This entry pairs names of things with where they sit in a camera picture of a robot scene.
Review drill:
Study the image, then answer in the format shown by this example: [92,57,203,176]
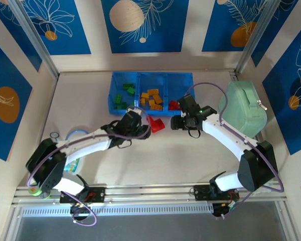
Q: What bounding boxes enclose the blue three-compartment bin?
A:
[107,71,196,116]

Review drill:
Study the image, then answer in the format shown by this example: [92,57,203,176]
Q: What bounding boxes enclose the blue rimmed round dish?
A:
[65,129,90,142]

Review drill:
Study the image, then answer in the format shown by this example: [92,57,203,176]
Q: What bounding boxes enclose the mint green zipper case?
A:
[218,80,268,138]

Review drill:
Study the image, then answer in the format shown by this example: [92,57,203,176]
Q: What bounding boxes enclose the colourful plastic packet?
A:
[63,157,81,174]

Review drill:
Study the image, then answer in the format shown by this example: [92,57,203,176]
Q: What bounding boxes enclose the green tape roll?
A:
[27,185,51,200]

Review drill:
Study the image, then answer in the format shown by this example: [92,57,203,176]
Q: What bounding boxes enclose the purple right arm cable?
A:
[185,82,284,219]

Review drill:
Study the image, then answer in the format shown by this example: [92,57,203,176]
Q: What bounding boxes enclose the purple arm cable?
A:
[185,82,284,219]
[27,106,151,226]

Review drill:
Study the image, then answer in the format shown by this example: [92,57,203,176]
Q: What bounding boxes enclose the aluminium frame rail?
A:
[12,184,288,206]

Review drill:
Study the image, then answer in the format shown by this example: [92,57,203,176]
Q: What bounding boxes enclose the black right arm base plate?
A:
[193,184,216,201]

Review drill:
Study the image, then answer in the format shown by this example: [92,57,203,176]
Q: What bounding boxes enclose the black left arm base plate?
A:
[59,186,106,204]

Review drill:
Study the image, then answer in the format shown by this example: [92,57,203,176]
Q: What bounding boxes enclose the grey slotted cable duct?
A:
[22,203,214,217]

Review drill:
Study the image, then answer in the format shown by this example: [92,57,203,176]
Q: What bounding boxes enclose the blue floral wall poster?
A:
[22,0,92,55]
[262,16,301,156]
[0,0,43,73]
[250,0,299,68]
[0,35,33,162]
[202,0,273,53]
[101,0,190,54]

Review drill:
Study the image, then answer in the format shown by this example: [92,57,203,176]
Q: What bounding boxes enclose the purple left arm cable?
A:
[27,106,151,226]

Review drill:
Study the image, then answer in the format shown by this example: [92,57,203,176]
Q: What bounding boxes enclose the aluminium corner post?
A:
[235,0,283,75]
[8,0,60,78]

